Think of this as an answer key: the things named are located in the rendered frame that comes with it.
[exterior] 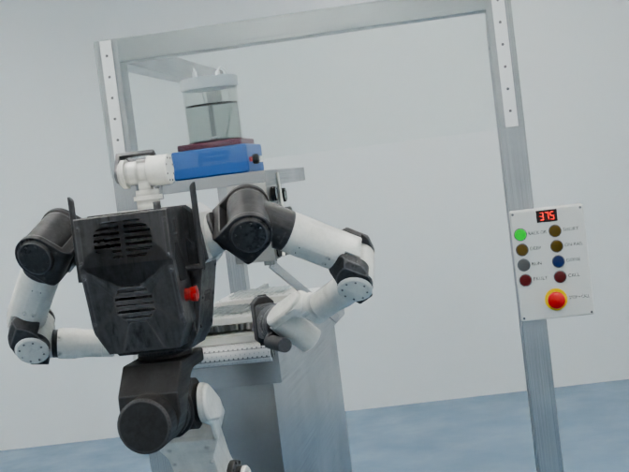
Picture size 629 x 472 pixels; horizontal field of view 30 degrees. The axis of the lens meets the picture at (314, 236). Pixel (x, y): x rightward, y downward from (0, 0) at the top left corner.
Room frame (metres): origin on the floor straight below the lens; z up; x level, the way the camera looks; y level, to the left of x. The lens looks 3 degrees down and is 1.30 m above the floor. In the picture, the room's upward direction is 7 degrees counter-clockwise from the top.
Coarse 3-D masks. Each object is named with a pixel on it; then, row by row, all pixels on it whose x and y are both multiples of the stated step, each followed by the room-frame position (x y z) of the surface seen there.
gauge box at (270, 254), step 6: (228, 186) 2.98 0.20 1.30; (234, 186) 2.98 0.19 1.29; (264, 186) 2.96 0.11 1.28; (270, 186) 3.01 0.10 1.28; (228, 192) 2.98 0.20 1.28; (270, 192) 3.00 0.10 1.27; (270, 198) 2.99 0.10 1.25; (270, 246) 2.97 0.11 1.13; (264, 252) 2.97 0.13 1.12; (270, 252) 2.97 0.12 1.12; (276, 252) 2.99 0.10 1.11; (258, 258) 2.97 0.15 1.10; (264, 258) 2.97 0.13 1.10; (270, 258) 2.97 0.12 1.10; (276, 258) 2.98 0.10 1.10
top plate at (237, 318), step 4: (224, 316) 3.09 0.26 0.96; (228, 316) 3.08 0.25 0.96; (232, 316) 3.07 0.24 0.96; (236, 316) 3.06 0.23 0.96; (240, 316) 3.05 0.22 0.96; (244, 316) 3.04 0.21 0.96; (248, 316) 3.04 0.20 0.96; (212, 320) 3.05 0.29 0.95; (216, 320) 3.05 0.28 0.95; (220, 320) 3.05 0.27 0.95; (224, 320) 3.05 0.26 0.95; (228, 320) 3.05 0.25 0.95; (232, 320) 3.05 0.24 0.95; (236, 320) 3.04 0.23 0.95; (240, 320) 3.04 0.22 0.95; (244, 320) 3.04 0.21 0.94; (248, 320) 3.04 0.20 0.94; (252, 320) 3.04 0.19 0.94; (212, 324) 3.05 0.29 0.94; (216, 324) 3.05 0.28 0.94; (220, 324) 3.05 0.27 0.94; (224, 324) 3.05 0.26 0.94; (228, 324) 3.05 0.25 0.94
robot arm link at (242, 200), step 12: (240, 192) 2.50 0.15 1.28; (252, 192) 2.50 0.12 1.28; (228, 204) 2.50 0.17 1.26; (240, 204) 2.45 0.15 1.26; (252, 204) 2.45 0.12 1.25; (264, 204) 2.48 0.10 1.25; (276, 204) 2.50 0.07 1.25; (228, 216) 2.45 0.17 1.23; (276, 216) 2.47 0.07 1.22; (288, 216) 2.48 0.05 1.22; (276, 228) 2.47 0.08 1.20; (288, 228) 2.47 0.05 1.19; (276, 240) 2.48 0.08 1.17
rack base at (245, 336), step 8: (208, 336) 3.07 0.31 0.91; (216, 336) 3.05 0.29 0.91; (224, 336) 3.05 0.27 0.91; (232, 336) 3.05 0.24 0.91; (240, 336) 3.04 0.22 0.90; (248, 336) 3.04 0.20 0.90; (200, 344) 3.06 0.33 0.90; (208, 344) 3.06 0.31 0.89; (216, 344) 3.05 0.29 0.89; (224, 344) 3.05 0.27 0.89
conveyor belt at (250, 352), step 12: (312, 288) 4.28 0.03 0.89; (204, 348) 3.03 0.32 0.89; (216, 348) 3.02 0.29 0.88; (228, 348) 3.01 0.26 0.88; (240, 348) 3.01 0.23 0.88; (252, 348) 3.00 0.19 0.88; (264, 348) 2.99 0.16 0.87; (204, 360) 3.01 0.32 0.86; (216, 360) 3.01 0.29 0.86; (228, 360) 3.00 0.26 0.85; (240, 360) 3.00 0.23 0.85; (252, 360) 3.00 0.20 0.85; (264, 360) 3.00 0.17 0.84
